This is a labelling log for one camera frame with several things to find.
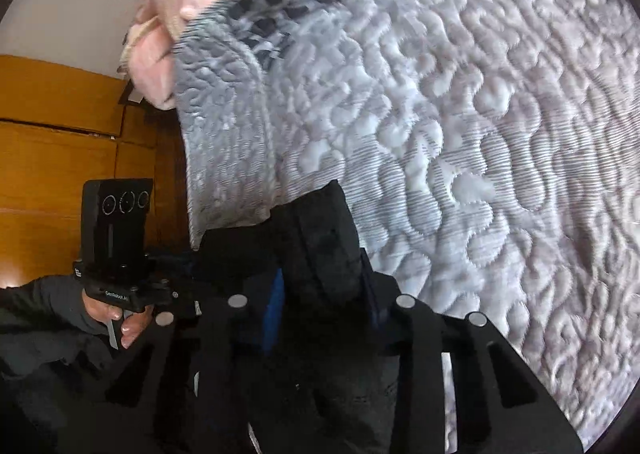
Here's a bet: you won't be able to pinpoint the black pants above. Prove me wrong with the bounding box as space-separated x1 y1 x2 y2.
194 182 398 453

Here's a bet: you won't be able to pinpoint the person left forearm black sleeve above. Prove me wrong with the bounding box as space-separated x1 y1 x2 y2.
0 274 151 454

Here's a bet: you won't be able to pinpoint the person left hand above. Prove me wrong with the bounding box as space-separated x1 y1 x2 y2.
81 292 153 349

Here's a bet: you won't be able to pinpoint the wooden wardrobe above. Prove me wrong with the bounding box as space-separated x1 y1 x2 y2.
0 55 189 287

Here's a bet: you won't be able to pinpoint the grey quilted bedspread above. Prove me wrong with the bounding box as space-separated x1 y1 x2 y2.
175 0 639 446

